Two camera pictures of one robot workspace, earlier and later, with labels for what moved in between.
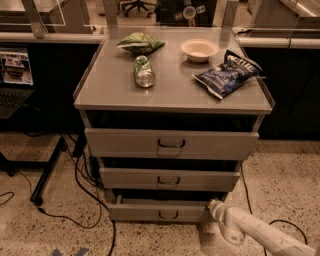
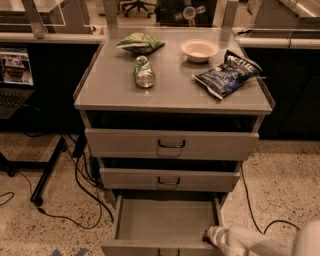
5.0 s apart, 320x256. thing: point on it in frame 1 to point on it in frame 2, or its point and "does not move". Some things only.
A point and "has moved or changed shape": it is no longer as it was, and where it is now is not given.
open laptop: [16, 80] does not move
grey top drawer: [171, 144] does not move
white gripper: [221, 211] to [222, 237]
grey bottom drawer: [157, 211] has moved or changed shape
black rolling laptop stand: [47, 167] does not move
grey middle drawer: [169, 179] does not move
